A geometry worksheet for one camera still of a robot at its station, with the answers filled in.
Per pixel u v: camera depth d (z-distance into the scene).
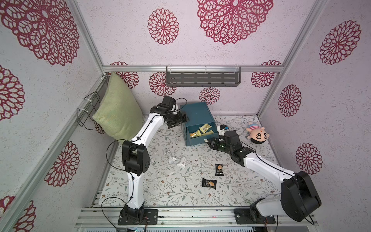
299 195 0.42
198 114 0.92
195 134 0.85
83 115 0.73
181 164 0.92
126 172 0.56
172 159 0.94
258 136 0.97
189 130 0.90
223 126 0.77
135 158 0.53
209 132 0.90
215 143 0.75
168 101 0.72
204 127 0.90
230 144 0.66
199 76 0.95
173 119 0.78
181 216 0.75
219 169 0.90
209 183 0.83
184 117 0.81
